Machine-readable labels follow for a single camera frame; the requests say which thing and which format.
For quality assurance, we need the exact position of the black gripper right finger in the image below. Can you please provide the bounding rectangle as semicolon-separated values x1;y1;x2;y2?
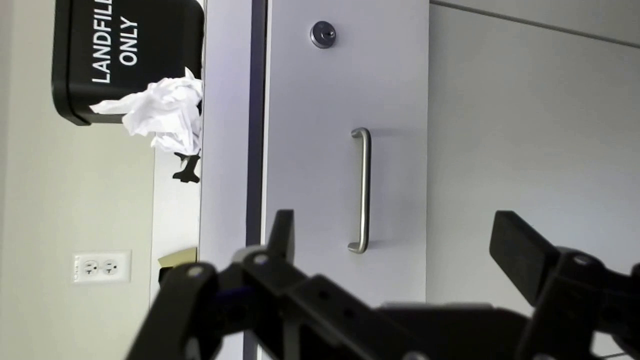
491;210;640;360

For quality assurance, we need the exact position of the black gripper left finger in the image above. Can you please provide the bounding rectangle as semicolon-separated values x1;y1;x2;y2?
126;210;400;360

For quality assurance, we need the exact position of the white drawer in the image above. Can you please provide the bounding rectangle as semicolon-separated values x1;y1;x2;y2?
262;0;431;306

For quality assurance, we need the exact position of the crumpled white paper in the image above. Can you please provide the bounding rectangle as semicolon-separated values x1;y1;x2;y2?
90;69;203;157

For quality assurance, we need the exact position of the black landfill bin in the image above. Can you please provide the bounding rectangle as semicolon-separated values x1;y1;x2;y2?
51;0;204;126

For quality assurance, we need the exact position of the white wall outlet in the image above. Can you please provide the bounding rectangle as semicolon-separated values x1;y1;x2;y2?
72;253;130;285

